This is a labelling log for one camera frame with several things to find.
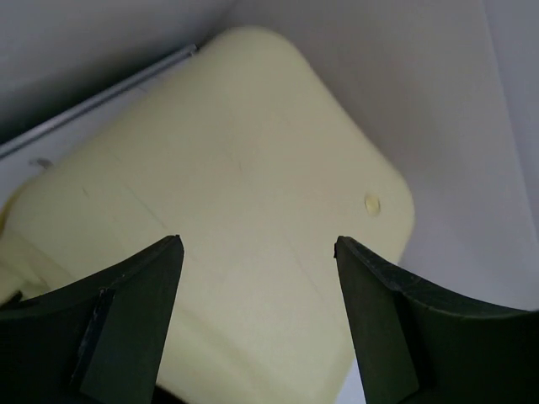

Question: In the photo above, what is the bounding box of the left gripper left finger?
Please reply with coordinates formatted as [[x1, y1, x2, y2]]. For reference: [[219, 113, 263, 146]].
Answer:
[[1, 236, 184, 403]]

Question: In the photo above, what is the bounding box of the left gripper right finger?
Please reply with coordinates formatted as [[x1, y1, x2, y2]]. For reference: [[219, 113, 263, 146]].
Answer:
[[334, 237, 538, 403]]

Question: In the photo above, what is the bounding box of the yellow hard-shell suitcase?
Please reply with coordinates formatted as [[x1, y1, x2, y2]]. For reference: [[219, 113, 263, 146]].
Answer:
[[1, 27, 414, 403]]

